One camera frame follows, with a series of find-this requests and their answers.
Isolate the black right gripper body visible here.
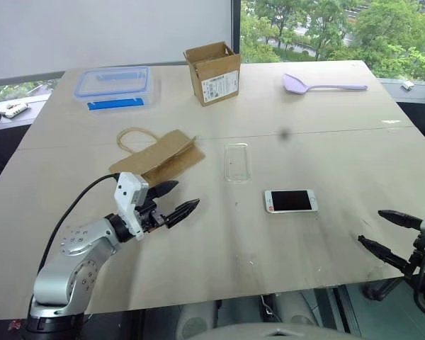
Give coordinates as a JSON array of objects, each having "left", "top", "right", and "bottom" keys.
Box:
[{"left": 404, "top": 229, "right": 425, "bottom": 284}]

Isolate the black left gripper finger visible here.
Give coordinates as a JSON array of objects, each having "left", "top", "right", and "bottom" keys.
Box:
[
  {"left": 147, "top": 180, "right": 180, "bottom": 200},
  {"left": 165, "top": 198, "right": 201, "bottom": 229}
]

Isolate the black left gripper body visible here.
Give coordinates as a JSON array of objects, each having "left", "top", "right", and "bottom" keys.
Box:
[{"left": 135, "top": 189, "right": 171, "bottom": 235}]

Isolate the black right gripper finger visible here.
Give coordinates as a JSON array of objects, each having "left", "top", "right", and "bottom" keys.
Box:
[
  {"left": 357, "top": 234, "right": 412, "bottom": 275},
  {"left": 378, "top": 209, "right": 424, "bottom": 230}
]

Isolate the clear phone case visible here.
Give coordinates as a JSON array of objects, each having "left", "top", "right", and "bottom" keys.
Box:
[{"left": 223, "top": 142, "right": 253, "bottom": 184}]

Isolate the brown paper bag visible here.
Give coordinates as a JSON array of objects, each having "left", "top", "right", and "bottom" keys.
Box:
[{"left": 108, "top": 127, "right": 206, "bottom": 186}]

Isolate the black wheeled base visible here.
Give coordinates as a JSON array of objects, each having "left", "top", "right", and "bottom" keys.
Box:
[{"left": 361, "top": 278, "right": 414, "bottom": 302}]

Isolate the white smartphone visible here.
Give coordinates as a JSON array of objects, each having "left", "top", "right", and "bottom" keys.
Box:
[{"left": 263, "top": 189, "right": 319, "bottom": 215}]

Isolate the clear blue-clip plastic container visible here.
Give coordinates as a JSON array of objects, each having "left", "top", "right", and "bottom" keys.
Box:
[{"left": 73, "top": 65, "right": 154, "bottom": 115}]

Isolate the open brown cardboard box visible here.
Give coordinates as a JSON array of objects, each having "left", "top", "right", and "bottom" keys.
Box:
[{"left": 183, "top": 41, "right": 242, "bottom": 107}]

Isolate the lilac plastic rice spoon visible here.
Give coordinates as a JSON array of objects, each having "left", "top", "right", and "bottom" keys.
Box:
[{"left": 282, "top": 73, "right": 369, "bottom": 96}]

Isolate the white power strip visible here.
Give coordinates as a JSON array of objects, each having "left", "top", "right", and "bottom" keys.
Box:
[{"left": 0, "top": 102, "right": 30, "bottom": 119}]

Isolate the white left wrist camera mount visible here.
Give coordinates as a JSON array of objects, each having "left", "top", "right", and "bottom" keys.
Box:
[{"left": 113, "top": 171, "right": 150, "bottom": 242}]

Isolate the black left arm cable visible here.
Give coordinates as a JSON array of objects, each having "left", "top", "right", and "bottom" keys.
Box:
[{"left": 36, "top": 173, "right": 120, "bottom": 276}]

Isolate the black window frame post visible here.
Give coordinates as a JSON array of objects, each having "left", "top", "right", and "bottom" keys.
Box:
[{"left": 231, "top": 0, "right": 242, "bottom": 55}]

